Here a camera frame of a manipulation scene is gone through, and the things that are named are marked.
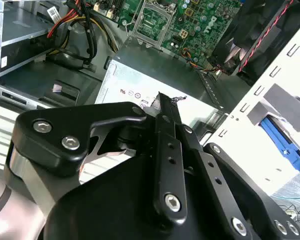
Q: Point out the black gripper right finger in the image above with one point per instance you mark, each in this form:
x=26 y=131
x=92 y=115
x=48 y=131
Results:
x=214 y=180

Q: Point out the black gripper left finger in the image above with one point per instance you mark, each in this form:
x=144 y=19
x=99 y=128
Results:
x=72 y=120

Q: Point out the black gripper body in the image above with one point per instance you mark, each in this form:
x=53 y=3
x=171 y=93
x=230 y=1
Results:
x=109 y=200

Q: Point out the hard disk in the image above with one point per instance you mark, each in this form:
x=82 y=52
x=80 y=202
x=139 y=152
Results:
x=277 y=140

